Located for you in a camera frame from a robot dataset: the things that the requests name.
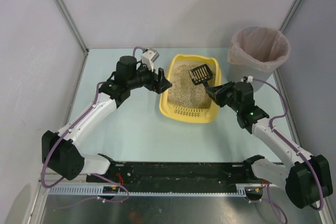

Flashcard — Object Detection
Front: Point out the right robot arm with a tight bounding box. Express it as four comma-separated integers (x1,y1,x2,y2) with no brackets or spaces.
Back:
204,81,333,211

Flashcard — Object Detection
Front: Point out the grey slotted cable duct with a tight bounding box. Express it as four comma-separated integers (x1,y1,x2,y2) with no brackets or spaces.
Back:
48,184,263,197

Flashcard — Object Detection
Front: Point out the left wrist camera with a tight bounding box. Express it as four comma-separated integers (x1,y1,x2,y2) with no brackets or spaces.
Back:
141,48,160,72

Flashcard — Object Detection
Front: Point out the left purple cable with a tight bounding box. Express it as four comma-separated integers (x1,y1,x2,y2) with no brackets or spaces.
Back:
40,46,130,209

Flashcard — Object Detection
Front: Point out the black litter scoop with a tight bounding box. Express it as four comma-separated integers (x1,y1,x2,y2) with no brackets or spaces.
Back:
188,64,213,90

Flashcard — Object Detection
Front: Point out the yellow litter box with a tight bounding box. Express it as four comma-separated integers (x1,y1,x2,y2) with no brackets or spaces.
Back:
159,54,222,123

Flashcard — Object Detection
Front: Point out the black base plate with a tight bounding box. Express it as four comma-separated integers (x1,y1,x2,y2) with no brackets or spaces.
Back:
103,162,261,193

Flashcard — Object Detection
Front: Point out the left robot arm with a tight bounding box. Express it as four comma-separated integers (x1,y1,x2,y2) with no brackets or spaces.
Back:
41,56,172,180

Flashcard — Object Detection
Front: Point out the beige cat litter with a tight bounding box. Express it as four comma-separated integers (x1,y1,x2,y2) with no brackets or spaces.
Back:
167,63,212,109

